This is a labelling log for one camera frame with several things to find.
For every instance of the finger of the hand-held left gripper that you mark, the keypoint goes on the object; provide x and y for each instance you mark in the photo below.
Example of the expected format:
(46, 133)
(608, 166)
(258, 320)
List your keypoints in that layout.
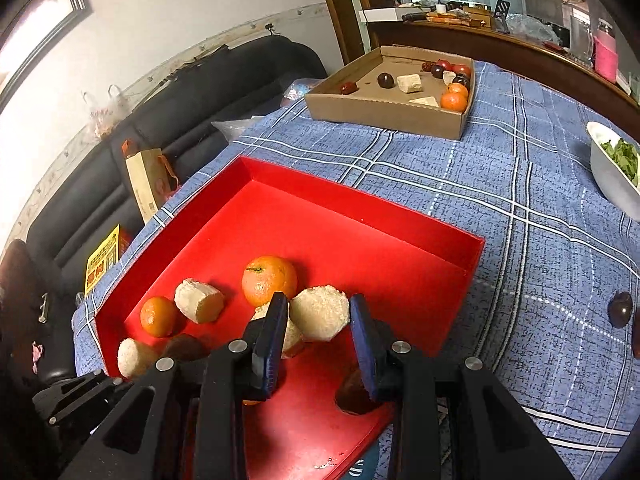
(75, 395)

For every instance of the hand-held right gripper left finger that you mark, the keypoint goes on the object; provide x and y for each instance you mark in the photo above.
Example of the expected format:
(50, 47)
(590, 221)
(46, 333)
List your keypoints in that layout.
(272, 345)

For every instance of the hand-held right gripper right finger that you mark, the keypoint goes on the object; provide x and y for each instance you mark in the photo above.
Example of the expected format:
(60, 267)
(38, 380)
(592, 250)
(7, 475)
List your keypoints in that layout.
(362, 350)

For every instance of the orange with green stem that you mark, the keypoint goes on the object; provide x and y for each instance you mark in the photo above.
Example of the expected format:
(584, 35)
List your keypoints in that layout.
(265, 280)

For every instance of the small orange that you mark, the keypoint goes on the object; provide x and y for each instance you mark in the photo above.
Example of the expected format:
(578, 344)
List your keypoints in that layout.
(158, 316)
(454, 101)
(458, 88)

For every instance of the red box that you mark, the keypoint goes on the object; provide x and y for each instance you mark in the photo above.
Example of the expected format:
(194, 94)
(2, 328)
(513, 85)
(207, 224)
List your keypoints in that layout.
(325, 240)

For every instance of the yellow packet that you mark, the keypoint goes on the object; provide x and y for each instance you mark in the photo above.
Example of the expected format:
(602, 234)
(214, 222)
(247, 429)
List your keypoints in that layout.
(102, 260)

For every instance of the brown paper bag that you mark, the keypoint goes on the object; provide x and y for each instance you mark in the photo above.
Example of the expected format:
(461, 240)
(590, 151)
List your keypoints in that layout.
(147, 182)

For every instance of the cardboard box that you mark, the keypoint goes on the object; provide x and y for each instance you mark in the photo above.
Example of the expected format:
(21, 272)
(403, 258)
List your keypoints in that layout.
(380, 112)

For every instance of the black sofa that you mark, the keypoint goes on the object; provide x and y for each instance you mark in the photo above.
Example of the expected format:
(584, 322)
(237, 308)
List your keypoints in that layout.
(150, 125)

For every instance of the blue plastic bag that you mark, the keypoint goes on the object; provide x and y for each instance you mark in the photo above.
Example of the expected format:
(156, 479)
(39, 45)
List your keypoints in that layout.
(300, 91)

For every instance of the dark plum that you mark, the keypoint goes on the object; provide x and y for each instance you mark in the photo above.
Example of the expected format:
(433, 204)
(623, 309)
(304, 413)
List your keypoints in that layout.
(438, 71)
(461, 80)
(385, 80)
(620, 309)

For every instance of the white plastic bag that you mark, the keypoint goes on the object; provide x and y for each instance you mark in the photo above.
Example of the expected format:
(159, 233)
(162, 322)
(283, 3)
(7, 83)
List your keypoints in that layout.
(107, 110)

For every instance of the white bowl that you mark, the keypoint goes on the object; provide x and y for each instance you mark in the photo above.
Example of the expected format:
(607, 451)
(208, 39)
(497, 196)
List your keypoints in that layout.
(612, 180)

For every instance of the green leafy vegetable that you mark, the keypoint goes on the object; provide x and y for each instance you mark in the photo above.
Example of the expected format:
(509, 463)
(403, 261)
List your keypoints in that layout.
(622, 156)

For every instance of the wooden counter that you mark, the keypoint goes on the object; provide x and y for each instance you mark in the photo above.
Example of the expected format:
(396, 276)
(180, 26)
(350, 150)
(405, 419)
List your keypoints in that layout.
(525, 57)

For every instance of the flat white box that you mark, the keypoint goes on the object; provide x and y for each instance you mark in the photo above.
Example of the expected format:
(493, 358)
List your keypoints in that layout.
(387, 14)

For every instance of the wooden tray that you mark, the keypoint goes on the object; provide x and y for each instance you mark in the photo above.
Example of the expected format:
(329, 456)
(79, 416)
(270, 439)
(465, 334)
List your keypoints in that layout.
(452, 18)

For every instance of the clear plastic bag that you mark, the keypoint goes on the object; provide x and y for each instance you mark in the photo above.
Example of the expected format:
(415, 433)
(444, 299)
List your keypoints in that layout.
(530, 27)

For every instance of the pink bottle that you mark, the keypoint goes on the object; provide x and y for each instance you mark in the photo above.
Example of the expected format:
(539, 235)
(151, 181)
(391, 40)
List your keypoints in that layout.
(605, 57)

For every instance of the window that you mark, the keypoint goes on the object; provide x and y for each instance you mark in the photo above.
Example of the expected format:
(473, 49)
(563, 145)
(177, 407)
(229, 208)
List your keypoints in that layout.
(45, 15)

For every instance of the glass pitcher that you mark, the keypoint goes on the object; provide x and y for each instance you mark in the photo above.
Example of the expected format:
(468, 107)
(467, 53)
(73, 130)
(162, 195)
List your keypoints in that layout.
(580, 35)

